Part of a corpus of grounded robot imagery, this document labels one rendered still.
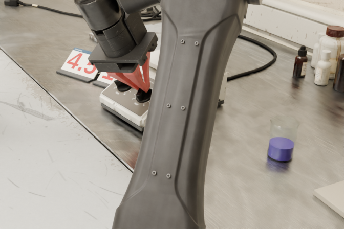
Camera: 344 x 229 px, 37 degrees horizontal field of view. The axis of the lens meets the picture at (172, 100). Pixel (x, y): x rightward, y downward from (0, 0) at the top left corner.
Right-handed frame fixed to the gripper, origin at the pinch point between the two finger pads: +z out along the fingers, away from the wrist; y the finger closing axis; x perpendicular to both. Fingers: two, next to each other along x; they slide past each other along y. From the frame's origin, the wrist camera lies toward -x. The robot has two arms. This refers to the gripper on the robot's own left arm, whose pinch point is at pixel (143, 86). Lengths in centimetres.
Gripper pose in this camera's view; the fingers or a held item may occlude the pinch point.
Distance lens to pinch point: 85.9
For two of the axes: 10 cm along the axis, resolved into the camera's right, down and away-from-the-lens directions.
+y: -8.6, -0.5, 5.1
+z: 3.5, 6.8, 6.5
